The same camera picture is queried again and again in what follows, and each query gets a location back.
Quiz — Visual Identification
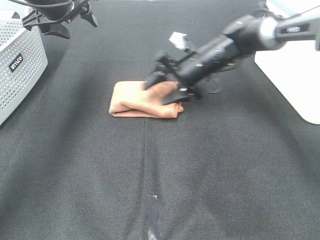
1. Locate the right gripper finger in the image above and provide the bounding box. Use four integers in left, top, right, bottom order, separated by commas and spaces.
143, 69, 171, 90
162, 88, 191, 105

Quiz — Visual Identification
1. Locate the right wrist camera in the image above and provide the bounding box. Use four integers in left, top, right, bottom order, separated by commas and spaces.
168, 31, 197, 53

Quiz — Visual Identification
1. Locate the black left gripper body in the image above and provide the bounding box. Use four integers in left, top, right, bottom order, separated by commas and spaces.
22, 0, 91, 30

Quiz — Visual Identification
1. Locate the brown microfiber towel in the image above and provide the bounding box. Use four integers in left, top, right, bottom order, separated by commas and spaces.
108, 81, 184, 119

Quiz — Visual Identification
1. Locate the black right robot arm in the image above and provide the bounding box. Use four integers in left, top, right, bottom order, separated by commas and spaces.
144, 6, 320, 105

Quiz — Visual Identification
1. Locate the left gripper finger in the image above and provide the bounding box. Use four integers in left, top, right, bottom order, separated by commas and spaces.
39, 23, 71, 39
81, 8, 98, 28

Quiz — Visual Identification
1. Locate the white plastic storage bin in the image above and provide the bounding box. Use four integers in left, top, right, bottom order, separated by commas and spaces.
254, 0, 320, 125

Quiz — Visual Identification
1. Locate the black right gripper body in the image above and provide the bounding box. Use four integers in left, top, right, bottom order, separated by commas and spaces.
154, 34, 238, 99

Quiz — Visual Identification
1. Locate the grey perforated plastic basket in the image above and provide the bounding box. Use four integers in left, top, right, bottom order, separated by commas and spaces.
0, 4, 49, 126

